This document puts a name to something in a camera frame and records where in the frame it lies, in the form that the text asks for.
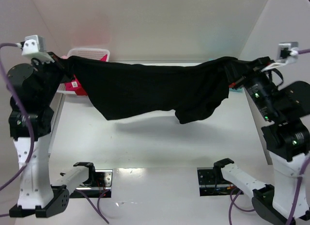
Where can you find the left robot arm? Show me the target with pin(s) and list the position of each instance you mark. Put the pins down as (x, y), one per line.
(33, 87)

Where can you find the white plastic basket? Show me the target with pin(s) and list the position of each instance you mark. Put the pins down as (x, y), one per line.
(89, 52)

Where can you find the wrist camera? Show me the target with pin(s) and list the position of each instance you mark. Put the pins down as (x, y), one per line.
(287, 54)
(34, 47)

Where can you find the magenta t shirt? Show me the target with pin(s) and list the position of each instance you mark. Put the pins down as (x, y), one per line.
(74, 87)

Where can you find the black t shirt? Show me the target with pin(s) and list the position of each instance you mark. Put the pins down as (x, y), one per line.
(120, 91)

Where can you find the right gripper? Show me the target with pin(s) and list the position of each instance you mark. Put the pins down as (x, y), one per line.
(242, 71)

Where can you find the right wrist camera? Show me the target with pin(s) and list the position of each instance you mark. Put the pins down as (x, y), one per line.
(287, 54)

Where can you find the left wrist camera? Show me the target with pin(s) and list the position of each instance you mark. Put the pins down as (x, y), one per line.
(34, 47)

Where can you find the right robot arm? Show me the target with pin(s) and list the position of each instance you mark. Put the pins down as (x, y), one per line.
(287, 141)

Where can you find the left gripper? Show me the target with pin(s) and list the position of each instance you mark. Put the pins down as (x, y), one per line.
(54, 62)

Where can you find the folded teal t shirt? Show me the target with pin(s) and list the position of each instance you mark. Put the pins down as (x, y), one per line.
(238, 90)

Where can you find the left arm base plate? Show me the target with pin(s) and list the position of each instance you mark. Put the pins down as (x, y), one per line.
(102, 181)

